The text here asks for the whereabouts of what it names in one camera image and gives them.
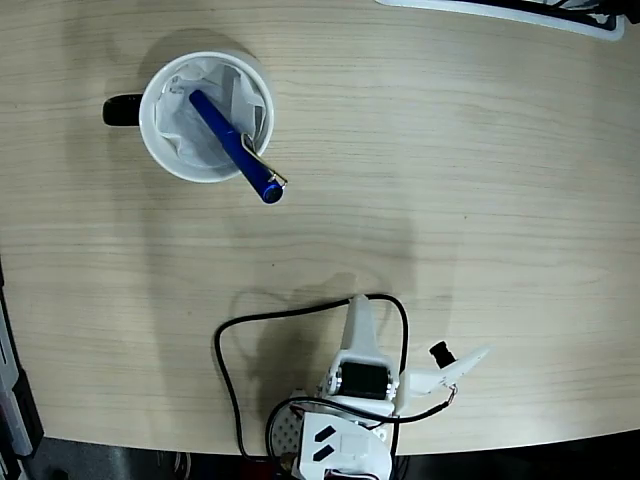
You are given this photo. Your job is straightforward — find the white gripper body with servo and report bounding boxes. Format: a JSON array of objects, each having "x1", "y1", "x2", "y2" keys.
[{"x1": 319, "y1": 354, "x2": 409, "y2": 418}]

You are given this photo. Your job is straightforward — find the blue pen with metal clip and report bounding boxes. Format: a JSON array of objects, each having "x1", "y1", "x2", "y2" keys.
[{"x1": 188, "y1": 89, "x2": 290, "y2": 205}]

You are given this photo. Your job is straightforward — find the crumpled white paper tissue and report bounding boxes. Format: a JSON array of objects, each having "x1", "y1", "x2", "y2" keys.
[{"x1": 153, "y1": 62, "x2": 266, "y2": 169}]

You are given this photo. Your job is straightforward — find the white flat device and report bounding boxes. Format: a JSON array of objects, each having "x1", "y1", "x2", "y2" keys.
[{"x1": 374, "y1": 0, "x2": 626, "y2": 42}]

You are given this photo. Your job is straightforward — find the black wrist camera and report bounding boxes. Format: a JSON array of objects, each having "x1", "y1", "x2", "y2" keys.
[{"x1": 428, "y1": 340, "x2": 458, "y2": 372}]

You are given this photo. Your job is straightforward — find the black cable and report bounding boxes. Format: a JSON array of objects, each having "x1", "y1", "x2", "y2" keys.
[{"x1": 214, "y1": 293, "x2": 459, "y2": 462}]

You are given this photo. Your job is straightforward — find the white mug with black handle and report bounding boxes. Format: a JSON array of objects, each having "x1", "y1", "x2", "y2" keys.
[{"x1": 102, "y1": 49, "x2": 276, "y2": 185}]

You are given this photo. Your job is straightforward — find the grey metal frame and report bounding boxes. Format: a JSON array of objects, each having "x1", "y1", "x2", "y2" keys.
[{"x1": 0, "y1": 254, "x2": 46, "y2": 480}]

